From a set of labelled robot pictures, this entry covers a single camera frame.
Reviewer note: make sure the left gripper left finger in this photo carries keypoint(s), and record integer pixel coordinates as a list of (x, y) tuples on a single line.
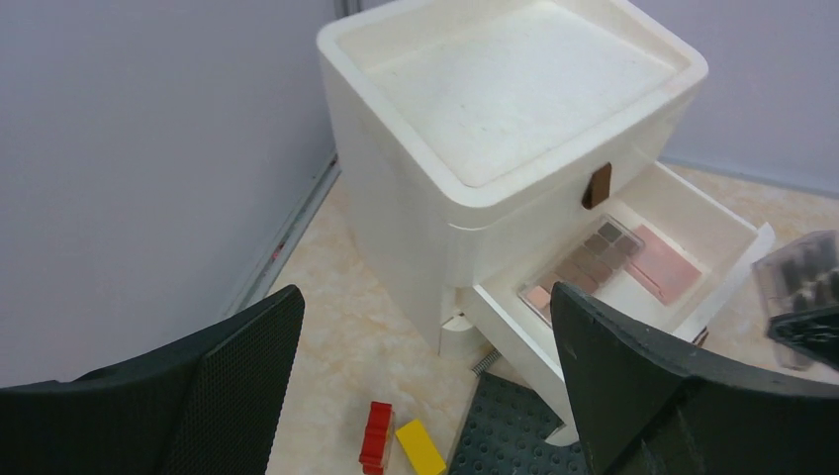
[(207, 403)]

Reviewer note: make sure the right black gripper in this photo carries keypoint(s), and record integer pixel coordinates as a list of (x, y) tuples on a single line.
[(812, 333)]

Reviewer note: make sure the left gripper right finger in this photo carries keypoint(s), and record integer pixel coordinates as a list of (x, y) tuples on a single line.
[(647, 402)]

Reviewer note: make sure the clear silver pan palette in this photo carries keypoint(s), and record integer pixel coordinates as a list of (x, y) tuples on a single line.
[(802, 275)]

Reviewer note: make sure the white drawer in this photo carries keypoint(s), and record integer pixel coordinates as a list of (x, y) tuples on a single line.
[(719, 243)]

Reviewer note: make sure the brown eyeshadow palette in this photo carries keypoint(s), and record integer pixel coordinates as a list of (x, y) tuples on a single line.
[(590, 261)]

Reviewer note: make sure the dark grey studded baseplate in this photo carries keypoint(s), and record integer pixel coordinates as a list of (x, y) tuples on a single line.
[(504, 432)]

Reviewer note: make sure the red owl toy block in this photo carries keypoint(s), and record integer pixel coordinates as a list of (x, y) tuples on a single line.
[(377, 439)]

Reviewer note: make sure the yellow toy block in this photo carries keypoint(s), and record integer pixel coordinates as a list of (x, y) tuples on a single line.
[(420, 450)]

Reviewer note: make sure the white drawer organizer cabinet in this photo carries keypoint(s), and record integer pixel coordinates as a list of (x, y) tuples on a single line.
[(468, 131)]

